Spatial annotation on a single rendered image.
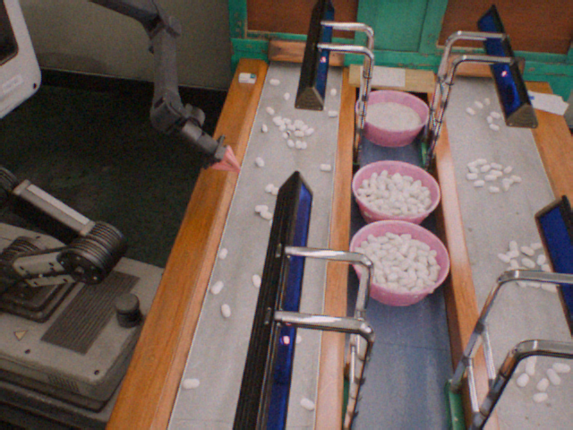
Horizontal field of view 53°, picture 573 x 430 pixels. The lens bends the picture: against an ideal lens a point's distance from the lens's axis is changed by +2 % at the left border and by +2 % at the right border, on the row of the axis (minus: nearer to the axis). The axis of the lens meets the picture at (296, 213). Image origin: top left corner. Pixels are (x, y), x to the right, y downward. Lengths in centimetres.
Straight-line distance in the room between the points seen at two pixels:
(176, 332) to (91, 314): 50
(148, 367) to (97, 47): 254
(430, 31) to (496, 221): 86
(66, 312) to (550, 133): 168
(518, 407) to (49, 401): 125
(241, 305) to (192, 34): 216
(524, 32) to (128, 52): 215
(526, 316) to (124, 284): 117
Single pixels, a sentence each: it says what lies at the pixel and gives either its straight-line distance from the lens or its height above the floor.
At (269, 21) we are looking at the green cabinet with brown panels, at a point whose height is 91.
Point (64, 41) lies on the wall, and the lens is 368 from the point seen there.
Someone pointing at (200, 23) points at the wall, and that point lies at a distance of 329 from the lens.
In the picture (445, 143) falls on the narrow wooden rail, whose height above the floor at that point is 76.
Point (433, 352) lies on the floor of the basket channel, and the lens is 149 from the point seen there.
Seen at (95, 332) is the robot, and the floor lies 48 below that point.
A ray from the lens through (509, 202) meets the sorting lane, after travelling 186.
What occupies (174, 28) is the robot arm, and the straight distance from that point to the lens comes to 182.
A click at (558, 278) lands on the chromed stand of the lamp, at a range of 112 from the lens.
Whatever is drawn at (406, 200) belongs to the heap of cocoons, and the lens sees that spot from 178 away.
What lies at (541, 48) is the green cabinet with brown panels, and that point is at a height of 89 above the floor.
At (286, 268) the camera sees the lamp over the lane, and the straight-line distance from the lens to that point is 102.
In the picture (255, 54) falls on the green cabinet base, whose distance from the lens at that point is 238.
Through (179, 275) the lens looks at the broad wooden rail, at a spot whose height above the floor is 76.
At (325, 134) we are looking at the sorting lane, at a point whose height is 74.
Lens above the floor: 187
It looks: 43 degrees down
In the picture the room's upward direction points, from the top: 3 degrees clockwise
